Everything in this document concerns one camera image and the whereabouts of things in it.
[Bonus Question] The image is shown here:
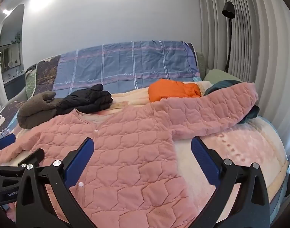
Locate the arched doorway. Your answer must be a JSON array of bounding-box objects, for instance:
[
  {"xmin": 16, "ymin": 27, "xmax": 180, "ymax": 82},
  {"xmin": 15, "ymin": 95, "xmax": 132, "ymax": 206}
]
[{"xmin": 0, "ymin": 3, "xmax": 25, "ymax": 100}]

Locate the dark floral quilt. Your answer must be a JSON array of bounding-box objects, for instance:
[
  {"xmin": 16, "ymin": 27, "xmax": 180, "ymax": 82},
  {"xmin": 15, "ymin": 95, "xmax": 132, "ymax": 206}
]
[{"xmin": 0, "ymin": 55, "xmax": 61, "ymax": 139}]

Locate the white pleated curtain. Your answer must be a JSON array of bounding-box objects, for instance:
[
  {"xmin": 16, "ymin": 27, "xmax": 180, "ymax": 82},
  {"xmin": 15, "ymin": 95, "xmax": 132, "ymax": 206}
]
[{"xmin": 197, "ymin": 0, "xmax": 290, "ymax": 152}]

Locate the dark teal garment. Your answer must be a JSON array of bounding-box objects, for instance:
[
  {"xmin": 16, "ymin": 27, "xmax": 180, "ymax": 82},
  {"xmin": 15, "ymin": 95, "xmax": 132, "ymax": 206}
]
[{"xmin": 204, "ymin": 80, "xmax": 261, "ymax": 124}]

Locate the blue plaid pillow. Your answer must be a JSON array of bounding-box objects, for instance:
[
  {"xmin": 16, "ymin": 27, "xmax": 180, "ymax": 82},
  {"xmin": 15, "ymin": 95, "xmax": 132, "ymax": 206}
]
[{"xmin": 52, "ymin": 40, "xmax": 202, "ymax": 93}]

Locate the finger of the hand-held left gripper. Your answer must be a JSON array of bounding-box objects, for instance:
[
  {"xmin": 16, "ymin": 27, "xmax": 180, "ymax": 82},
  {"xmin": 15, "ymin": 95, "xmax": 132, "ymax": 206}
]
[
  {"xmin": 0, "ymin": 148, "xmax": 45, "ymax": 172},
  {"xmin": 0, "ymin": 133, "xmax": 17, "ymax": 158}
]

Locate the pink quilted jacket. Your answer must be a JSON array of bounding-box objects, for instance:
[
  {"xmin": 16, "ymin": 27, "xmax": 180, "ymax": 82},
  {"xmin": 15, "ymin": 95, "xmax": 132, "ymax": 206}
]
[{"xmin": 0, "ymin": 82, "xmax": 259, "ymax": 228}]

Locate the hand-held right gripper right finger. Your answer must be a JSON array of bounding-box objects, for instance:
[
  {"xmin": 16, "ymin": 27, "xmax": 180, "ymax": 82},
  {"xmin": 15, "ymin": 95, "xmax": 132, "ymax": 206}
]
[{"xmin": 191, "ymin": 136, "xmax": 271, "ymax": 228}]

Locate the olive brown fleece garment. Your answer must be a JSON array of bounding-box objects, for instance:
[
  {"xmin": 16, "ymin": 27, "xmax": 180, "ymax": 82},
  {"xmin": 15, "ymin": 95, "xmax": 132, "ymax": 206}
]
[{"xmin": 17, "ymin": 91, "xmax": 64, "ymax": 129}]

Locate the orange puffer jacket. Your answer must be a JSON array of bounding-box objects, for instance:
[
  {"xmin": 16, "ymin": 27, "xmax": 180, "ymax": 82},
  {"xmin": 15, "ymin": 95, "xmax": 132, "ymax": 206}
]
[{"xmin": 148, "ymin": 79, "xmax": 202, "ymax": 102}]

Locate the cream pink plush blanket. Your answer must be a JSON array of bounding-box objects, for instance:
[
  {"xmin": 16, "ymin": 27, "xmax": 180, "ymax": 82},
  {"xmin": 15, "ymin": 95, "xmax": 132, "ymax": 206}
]
[{"xmin": 0, "ymin": 81, "xmax": 290, "ymax": 228}]

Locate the light green headboard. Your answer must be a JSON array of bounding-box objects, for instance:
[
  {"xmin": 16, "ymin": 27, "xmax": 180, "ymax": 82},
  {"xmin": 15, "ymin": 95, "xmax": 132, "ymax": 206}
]
[{"xmin": 195, "ymin": 51, "xmax": 207, "ymax": 81}]

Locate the green pillow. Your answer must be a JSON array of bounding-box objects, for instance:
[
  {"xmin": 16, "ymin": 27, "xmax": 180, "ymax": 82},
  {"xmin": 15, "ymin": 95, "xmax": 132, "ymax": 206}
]
[{"xmin": 203, "ymin": 69, "xmax": 242, "ymax": 85}]

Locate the black puffer jacket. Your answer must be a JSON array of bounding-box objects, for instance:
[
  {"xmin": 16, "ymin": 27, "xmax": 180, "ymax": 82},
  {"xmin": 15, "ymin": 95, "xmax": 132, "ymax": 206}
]
[{"xmin": 56, "ymin": 84, "xmax": 113, "ymax": 116}]

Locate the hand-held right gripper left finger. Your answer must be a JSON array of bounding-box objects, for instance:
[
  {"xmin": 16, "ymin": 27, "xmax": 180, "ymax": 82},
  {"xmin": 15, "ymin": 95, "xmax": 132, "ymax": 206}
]
[{"xmin": 15, "ymin": 138, "xmax": 95, "ymax": 228}]

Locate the black floor lamp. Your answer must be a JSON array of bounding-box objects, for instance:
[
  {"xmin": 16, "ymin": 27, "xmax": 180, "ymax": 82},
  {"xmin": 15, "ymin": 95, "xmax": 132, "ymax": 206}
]
[{"xmin": 222, "ymin": 1, "xmax": 236, "ymax": 73}]

